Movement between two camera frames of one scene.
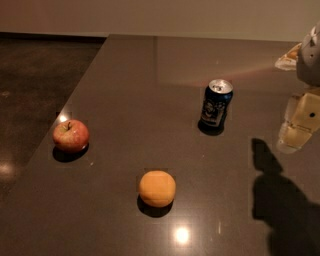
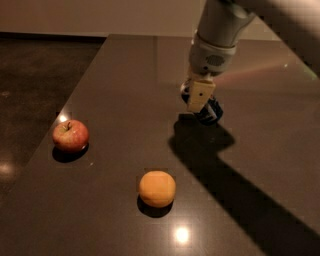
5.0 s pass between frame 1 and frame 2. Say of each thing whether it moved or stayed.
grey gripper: moved
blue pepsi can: moved
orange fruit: stayed
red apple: stayed
